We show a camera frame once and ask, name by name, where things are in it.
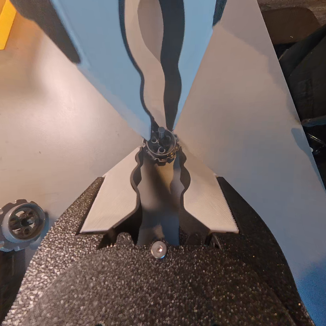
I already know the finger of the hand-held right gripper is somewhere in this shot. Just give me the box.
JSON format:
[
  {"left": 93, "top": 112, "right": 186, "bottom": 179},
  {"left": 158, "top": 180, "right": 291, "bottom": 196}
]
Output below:
[
  {"left": 51, "top": 0, "right": 156, "bottom": 140},
  {"left": 158, "top": 0, "right": 218, "bottom": 132}
]

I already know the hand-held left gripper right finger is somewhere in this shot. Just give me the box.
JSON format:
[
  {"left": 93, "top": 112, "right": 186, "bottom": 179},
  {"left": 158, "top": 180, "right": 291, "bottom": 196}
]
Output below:
[{"left": 176, "top": 147, "right": 240, "bottom": 245}]

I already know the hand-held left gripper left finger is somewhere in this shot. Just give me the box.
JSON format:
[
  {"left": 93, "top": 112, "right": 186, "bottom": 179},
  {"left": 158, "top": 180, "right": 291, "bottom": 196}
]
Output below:
[{"left": 79, "top": 147, "right": 146, "bottom": 245}]

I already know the grey toothed brick wheel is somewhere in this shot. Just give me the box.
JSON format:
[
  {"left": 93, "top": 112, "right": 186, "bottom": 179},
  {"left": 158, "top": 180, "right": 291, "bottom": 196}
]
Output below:
[{"left": 141, "top": 126, "right": 180, "bottom": 165}]

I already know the yellow toy brick vehicle model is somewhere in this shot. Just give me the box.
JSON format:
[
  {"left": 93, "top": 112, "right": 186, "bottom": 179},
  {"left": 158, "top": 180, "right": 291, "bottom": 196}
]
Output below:
[{"left": 0, "top": 199, "right": 50, "bottom": 253}]

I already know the grey desk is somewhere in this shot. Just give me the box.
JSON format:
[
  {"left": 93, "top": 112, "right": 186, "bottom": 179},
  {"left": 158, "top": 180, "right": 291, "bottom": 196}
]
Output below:
[{"left": 0, "top": 0, "right": 326, "bottom": 326}]

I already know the person in black hoodie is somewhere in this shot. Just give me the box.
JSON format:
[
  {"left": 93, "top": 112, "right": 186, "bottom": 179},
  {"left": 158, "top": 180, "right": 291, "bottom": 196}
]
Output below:
[{"left": 262, "top": 5, "right": 326, "bottom": 189}]

